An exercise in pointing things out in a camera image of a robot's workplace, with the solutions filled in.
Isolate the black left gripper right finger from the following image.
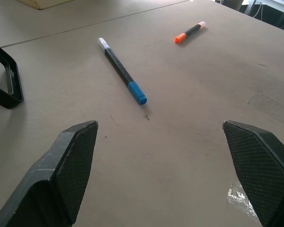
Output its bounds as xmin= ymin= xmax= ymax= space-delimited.
xmin=222 ymin=120 xmax=284 ymax=227

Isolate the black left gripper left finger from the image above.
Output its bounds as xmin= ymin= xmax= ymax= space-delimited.
xmin=0 ymin=120 xmax=99 ymax=227

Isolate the black plastic frame object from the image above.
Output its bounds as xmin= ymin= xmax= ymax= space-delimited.
xmin=0 ymin=39 xmax=25 ymax=110

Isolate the blue-capped black marker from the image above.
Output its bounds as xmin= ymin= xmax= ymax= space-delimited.
xmin=98 ymin=37 xmax=148 ymax=106

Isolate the orange-capped black marker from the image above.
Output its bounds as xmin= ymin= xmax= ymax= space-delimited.
xmin=173 ymin=20 xmax=207 ymax=45

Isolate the clear tape patch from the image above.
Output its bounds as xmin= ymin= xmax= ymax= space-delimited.
xmin=227 ymin=181 xmax=261 ymax=223

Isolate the grey metal table frame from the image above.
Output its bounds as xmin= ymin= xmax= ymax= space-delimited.
xmin=244 ymin=0 xmax=284 ymax=17

